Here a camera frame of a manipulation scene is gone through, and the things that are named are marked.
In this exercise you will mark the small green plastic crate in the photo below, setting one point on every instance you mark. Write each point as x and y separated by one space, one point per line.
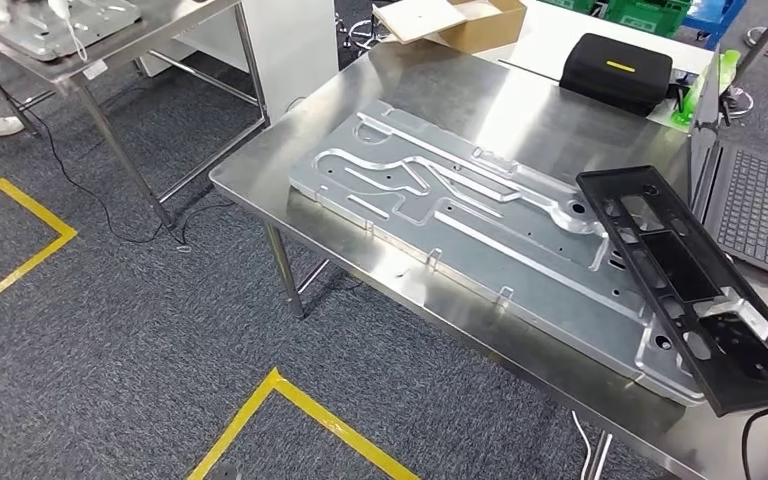
569 5

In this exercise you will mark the grey laptop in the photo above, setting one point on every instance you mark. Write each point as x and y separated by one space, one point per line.
755 205

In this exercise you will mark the chrome stanchion post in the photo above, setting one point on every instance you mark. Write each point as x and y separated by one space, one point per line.
748 66

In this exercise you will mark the cardboard box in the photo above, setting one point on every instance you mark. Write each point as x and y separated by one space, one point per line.
490 30

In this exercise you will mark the black plastic plate bracket part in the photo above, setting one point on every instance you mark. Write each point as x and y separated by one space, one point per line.
602 199

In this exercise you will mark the white label tag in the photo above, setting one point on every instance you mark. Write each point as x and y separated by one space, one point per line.
95 69

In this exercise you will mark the white table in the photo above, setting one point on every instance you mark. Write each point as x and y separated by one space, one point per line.
556 26

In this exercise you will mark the large steel workbench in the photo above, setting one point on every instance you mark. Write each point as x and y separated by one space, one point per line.
437 79

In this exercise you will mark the green plastic object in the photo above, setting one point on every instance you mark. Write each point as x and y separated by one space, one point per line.
728 66

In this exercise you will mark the large green plastic crate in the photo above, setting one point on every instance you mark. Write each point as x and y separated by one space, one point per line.
649 16

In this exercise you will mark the white cabinet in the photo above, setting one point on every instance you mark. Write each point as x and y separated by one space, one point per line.
291 40

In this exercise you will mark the black case with yellow stripe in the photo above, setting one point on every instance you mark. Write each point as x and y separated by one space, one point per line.
616 76

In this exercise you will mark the large aluminium fixture plate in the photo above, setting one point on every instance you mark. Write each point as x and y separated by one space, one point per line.
463 252

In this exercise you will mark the small steel table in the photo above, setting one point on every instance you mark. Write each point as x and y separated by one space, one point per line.
159 26

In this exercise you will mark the chrome star chair base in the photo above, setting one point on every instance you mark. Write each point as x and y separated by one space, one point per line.
364 30

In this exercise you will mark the blue metal cart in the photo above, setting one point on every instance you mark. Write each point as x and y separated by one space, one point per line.
715 16

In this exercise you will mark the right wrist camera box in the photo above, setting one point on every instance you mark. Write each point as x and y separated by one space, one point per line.
735 318

